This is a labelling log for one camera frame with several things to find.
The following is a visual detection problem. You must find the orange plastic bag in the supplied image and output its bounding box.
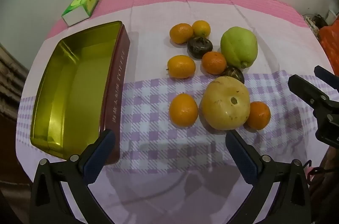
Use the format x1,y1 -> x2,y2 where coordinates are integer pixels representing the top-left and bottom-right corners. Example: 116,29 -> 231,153
318,20 -> 339,76

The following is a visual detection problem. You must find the green tissue box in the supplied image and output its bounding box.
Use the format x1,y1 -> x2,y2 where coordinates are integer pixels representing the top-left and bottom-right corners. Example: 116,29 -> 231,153
61,0 -> 99,28

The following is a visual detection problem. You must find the green pear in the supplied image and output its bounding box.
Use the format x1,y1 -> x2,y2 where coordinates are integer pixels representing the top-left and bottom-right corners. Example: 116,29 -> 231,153
220,26 -> 258,69

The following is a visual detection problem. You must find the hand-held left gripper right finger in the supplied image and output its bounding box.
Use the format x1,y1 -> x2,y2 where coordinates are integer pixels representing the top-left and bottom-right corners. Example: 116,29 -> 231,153
225,130 -> 311,224

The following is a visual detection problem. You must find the yellow pear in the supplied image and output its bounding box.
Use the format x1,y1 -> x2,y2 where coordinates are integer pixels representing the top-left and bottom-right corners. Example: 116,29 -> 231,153
201,76 -> 251,131

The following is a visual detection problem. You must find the pink checkered tablecloth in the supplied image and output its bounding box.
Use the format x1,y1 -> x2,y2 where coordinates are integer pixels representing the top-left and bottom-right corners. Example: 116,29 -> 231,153
16,0 -> 329,224

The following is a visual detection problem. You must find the smooth yellowish orange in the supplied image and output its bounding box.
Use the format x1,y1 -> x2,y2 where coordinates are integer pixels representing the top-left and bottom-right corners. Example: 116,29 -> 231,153
192,20 -> 211,37

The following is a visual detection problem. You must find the maroon and gold tin box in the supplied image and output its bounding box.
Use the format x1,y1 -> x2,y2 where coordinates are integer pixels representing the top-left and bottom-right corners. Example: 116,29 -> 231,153
30,21 -> 131,166

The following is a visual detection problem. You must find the dark mangosteen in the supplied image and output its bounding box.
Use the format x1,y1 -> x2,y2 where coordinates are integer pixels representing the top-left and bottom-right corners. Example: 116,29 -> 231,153
221,66 -> 245,84
187,37 -> 213,59

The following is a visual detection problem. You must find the rough dark orange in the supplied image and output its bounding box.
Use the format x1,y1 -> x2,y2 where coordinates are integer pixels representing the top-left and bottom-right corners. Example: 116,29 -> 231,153
169,23 -> 194,44

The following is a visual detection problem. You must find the pink cord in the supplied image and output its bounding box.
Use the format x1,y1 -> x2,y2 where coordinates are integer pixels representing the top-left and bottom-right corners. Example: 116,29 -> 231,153
304,160 -> 322,177

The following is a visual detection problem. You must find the striped curtain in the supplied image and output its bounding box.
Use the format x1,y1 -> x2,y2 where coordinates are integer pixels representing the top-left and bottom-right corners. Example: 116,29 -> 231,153
0,44 -> 29,121

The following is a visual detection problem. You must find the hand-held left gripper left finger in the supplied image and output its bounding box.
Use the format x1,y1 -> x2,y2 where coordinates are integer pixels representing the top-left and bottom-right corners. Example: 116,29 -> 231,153
30,129 -> 117,224

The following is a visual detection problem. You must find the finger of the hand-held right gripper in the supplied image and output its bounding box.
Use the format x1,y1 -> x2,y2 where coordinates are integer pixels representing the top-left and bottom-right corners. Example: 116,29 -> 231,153
288,74 -> 330,109
314,65 -> 339,92

